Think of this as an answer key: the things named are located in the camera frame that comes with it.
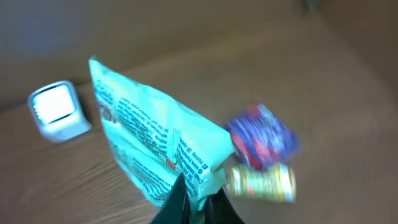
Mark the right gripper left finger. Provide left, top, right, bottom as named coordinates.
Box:
left=149, top=174, right=190, bottom=224

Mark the teal tissue pack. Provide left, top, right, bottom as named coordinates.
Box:
left=88, top=57, right=233, bottom=211

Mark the white barcode scanner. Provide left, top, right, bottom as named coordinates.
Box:
left=27, top=80, right=92, bottom=143

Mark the red purple liner pack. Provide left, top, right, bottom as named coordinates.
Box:
left=226, top=101, right=300, bottom=170

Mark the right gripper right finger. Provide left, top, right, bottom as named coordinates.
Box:
left=205, top=189, right=244, bottom=224

